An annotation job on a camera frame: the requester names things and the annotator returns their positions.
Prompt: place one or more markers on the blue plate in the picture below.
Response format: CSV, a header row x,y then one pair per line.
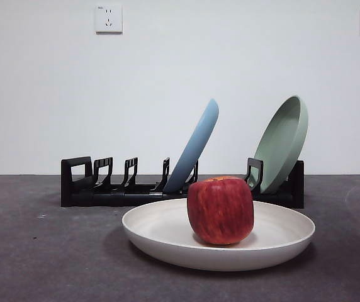
x,y
195,141

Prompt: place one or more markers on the green plate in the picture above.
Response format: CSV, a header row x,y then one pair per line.
x,y
280,148

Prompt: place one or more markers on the black plate rack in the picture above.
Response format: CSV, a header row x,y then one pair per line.
x,y
82,198

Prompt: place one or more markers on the cream yellow plate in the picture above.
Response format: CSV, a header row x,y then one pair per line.
x,y
167,239

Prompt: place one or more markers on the white wall socket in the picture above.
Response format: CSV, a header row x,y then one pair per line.
x,y
109,19

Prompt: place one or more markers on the red apple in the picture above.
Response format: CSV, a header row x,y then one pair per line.
x,y
221,210

